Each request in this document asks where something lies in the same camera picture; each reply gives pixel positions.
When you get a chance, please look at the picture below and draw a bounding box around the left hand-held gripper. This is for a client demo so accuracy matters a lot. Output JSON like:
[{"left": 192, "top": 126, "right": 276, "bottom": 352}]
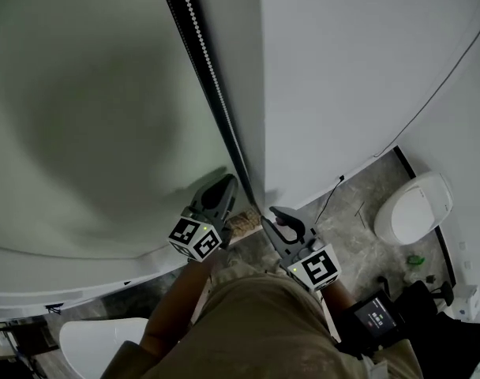
[{"left": 168, "top": 174, "right": 239, "bottom": 263}]

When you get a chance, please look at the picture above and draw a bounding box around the black power cable with plug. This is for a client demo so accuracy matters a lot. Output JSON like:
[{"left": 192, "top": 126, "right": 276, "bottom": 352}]
[{"left": 316, "top": 174, "right": 346, "bottom": 223}]

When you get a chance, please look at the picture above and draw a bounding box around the person's left forearm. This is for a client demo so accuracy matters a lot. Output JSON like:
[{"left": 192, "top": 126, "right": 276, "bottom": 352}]
[{"left": 139, "top": 246, "right": 219, "bottom": 355}]

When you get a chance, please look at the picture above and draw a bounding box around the person's beige shirt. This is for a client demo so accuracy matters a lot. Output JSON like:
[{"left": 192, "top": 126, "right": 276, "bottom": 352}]
[{"left": 99, "top": 270, "right": 425, "bottom": 379}]

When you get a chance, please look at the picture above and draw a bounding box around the beige crumpled cloth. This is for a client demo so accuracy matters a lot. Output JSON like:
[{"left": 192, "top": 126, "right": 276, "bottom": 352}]
[{"left": 228, "top": 208, "right": 264, "bottom": 239}]

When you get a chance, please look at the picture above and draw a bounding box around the dark wooden cabinet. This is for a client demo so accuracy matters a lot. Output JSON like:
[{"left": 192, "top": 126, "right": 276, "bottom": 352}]
[{"left": 0, "top": 321, "right": 62, "bottom": 359}]

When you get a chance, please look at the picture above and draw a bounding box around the thin grey wall cable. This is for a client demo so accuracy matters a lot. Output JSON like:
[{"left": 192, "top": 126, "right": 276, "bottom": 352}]
[{"left": 373, "top": 13, "right": 480, "bottom": 158}]

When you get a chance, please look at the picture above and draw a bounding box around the white box with blue mark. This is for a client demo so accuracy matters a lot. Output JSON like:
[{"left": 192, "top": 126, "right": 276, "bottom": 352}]
[{"left": 452, "top": 284, "right": 480, "bottom": 321}]

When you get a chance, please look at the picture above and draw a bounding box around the black office chair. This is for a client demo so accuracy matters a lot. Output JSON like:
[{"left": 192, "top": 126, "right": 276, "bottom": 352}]
[{"left": 376, "top": 275, "right": 480, "bottom": 379}]

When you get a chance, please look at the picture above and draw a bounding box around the black wrist-mounted screen device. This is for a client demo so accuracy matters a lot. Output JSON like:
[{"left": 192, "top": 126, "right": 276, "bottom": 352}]
[{"left": 334, "top": 296, "right": 405, "bottom": 357}]

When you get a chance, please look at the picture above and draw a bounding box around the white toilet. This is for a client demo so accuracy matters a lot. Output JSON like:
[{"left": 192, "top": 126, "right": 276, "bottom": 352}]
[{"left": 373, "top": 171, "right": 455, "bottom": 245}]

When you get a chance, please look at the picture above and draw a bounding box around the person's right forearm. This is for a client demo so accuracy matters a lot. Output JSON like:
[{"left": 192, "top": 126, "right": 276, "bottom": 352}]
[{"left": 321, "top": 278, "right": 359, "bottom": 315}]

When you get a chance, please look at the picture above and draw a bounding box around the white bead pull chain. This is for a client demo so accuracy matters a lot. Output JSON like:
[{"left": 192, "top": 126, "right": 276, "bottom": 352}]
[{"left": 175, "top": 0, "right": 261, "bottom": 216}]

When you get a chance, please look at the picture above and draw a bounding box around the white bathtub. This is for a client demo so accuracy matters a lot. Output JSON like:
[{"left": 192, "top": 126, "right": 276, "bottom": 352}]
[{"left": 58, "top": 317, "right": 150, "bottom": 379}]

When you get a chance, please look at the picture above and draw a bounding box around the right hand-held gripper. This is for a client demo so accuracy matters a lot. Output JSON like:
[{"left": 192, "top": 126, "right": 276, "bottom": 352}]
[{"left": 261, "top": 205, "right": 343, "bottom": 293}]

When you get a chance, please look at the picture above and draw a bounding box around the white roller blind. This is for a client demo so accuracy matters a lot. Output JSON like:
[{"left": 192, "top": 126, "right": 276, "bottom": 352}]
[{"left": 0, "top": 0, "right": 251, "bottom": 261}]

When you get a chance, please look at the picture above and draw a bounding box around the black window side track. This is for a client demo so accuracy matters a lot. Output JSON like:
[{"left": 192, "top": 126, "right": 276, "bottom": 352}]
[{"left": 156, "top": 0, "right": 261, "bottom": 217}]

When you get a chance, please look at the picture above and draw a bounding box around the white strap with black buckle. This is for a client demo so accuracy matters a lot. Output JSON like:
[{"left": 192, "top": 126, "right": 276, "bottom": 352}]
[{"left": 360, "top": 355, "right": 387, "bottom": 379}]

